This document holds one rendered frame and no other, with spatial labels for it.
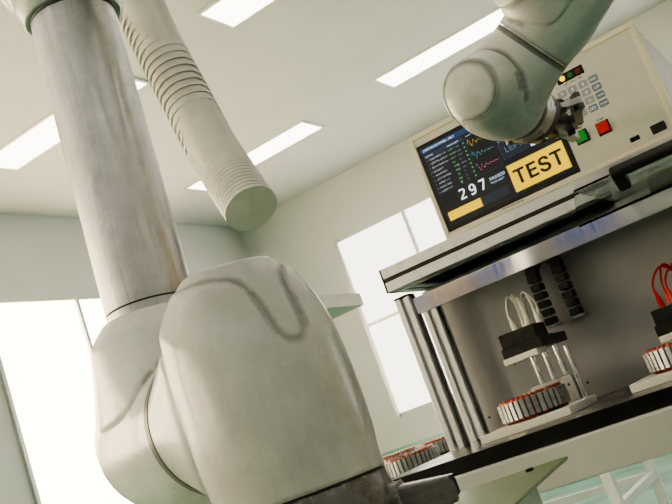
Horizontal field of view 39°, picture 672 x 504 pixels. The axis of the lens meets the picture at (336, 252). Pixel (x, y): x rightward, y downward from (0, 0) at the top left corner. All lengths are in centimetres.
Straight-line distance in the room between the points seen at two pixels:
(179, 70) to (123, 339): 209
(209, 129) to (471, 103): 179
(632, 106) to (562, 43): 45
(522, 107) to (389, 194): 759
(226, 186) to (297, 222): 654
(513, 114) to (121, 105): 46
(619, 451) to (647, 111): 62
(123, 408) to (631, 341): 102
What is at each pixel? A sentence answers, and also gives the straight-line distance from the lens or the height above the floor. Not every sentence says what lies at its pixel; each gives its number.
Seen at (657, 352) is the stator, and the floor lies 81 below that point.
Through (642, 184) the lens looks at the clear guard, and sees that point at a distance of 133.
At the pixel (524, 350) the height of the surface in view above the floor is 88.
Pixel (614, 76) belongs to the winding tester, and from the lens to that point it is 164.
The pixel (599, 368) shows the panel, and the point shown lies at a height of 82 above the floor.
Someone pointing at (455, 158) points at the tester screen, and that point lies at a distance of 170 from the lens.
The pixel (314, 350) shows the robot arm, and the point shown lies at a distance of 80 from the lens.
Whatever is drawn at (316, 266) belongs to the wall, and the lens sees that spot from 911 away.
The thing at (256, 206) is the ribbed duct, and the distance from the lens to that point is 272.
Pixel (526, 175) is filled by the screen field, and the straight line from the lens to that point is 165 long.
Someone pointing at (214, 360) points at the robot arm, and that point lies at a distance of 79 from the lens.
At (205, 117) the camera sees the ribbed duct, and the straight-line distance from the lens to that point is 290.
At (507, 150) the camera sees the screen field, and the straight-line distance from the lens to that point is 167.
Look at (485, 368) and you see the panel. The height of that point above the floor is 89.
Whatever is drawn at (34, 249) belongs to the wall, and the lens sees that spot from 742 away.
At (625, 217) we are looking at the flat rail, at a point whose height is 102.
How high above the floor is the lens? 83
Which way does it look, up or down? 12 degrees up
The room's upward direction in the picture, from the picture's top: 20 degrees counter-clockwise
